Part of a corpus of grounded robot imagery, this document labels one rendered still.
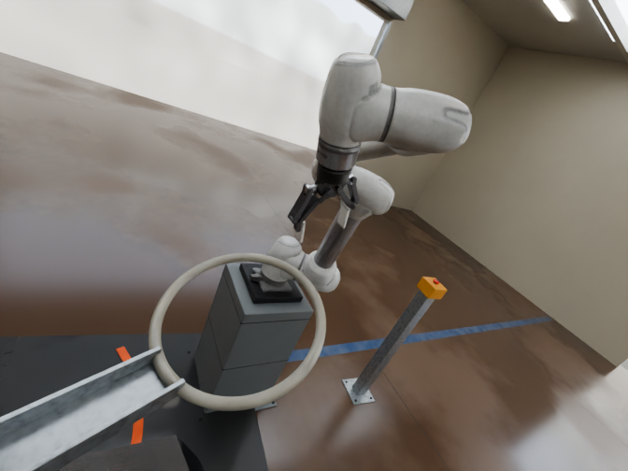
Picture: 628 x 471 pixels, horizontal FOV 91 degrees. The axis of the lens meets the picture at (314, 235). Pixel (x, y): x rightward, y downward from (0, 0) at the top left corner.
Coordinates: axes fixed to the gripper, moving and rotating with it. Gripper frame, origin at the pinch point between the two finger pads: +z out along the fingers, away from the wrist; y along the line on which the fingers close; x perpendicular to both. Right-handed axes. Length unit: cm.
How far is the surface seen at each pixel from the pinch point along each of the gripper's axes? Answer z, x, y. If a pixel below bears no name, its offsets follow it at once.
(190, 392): 25, 14, 41
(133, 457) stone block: 65, 8, 62
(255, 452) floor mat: 151, 11, 23
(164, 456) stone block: 64, 13, 54
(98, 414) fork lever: 22, 11, 59
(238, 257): 25.0, -20.4, 15.6
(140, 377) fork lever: 26, 5, 50
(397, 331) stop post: 125, 1, -84
